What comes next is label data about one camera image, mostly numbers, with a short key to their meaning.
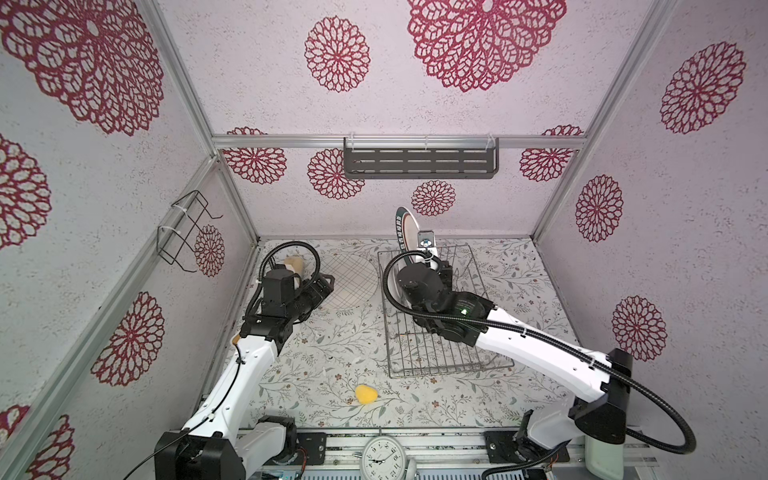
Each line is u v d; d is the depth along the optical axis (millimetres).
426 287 480
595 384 405
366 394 811
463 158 945
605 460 689
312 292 701
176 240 753
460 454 736
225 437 402
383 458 692
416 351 886
